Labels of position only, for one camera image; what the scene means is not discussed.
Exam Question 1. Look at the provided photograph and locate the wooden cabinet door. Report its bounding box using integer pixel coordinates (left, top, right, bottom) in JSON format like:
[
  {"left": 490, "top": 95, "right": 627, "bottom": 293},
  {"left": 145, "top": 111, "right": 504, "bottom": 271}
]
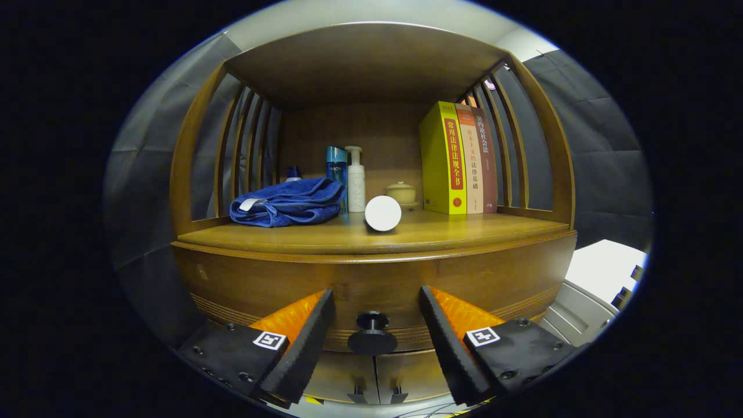
[
  {"left": 374, "top": 350, "right": 450, "bottom": 404},
  {"left": 302, "top": 351, "right": 378, "bottom": 405}
]

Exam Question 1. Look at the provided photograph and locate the thick yellow book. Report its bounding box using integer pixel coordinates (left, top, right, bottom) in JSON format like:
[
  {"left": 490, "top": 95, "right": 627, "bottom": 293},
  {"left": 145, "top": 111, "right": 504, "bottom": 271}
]
[{"left": 419, "top": 101, "right": 468, "bottom": 215}]

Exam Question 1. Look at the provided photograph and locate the white pump bottle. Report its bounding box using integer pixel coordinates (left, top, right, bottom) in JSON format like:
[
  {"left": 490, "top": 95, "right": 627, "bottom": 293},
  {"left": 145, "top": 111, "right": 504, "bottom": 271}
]
[{"left": 345, "top": 146, "right": 366, "bottom": 213}]

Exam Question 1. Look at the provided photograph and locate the white green cleanser tube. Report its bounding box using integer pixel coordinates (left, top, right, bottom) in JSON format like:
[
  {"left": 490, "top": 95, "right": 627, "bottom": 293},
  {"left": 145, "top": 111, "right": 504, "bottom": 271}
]
[{"left": 364, "top": 195, "right": 402, "bottom": 232}]

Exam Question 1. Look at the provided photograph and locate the wooden drawer with black knob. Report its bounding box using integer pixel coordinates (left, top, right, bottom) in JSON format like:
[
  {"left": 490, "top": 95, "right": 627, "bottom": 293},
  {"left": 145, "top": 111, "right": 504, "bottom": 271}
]
[{"left": 172, "top": 231, "right": 579, "bottom": 356}]

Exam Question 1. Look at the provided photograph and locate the wooden cabinet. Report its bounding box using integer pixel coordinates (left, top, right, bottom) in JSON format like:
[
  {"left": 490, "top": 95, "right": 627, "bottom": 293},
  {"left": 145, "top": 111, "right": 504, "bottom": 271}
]
[{"left": 168, "top": 22, "right": 577, "bottom": 407}]

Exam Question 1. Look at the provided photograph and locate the tall blue bottle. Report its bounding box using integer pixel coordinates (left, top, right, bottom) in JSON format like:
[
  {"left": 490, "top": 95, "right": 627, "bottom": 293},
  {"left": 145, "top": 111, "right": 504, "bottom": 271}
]
[{"left": 326, "top": 146, "right": 349, "bottom": 212}]

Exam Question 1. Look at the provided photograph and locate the wooden countertop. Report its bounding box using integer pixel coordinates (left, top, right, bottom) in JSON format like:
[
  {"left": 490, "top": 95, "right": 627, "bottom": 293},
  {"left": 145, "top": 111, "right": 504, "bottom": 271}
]
[{"left": 176, "top": 209, "right": 572, "bottom": 256}]

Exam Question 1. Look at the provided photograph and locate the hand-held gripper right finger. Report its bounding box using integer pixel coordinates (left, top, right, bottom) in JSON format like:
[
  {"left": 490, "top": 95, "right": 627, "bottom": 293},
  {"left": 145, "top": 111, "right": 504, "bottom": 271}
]
[{"left": 418, "top": 284, "right": 578, "bottom": 407}]

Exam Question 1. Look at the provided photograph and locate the folded blue towel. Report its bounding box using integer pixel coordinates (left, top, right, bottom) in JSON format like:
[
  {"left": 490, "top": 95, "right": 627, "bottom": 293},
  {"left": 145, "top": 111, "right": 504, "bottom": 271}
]
[{"left": 229, "top": 177, "right": 346, "bottom": 228}]

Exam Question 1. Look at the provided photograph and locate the beige lidded teacup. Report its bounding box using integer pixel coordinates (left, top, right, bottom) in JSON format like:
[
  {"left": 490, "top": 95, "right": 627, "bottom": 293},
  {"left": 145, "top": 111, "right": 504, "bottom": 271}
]
[{"left": 386, "top": 181, "right": 417, "bottom": 204}]

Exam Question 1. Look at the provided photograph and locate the black cable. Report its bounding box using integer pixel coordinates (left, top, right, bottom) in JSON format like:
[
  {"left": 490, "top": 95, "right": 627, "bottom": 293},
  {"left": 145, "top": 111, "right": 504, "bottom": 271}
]
[{"left": 395, "top": 403, "right": 465, "bottom": 418}]

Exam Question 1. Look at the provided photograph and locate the brown book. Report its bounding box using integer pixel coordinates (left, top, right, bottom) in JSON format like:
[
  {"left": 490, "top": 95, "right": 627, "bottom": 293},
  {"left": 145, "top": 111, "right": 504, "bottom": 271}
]
[{"left": 470, "top": 106, "right": 499, "bottom": 213}]

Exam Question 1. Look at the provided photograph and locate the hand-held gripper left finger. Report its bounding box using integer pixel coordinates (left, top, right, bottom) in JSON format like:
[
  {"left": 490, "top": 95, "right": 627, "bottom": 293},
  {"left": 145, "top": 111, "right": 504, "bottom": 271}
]
[{"left": 176, "top": 289, "right": 337, "bottom": 409}]

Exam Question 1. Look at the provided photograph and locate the orange and cream book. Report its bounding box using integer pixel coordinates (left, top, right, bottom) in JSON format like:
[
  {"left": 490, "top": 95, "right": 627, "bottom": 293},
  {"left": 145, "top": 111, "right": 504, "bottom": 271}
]
[{"left": 455, "top": 103, "right": 485, "bottom": 214}]

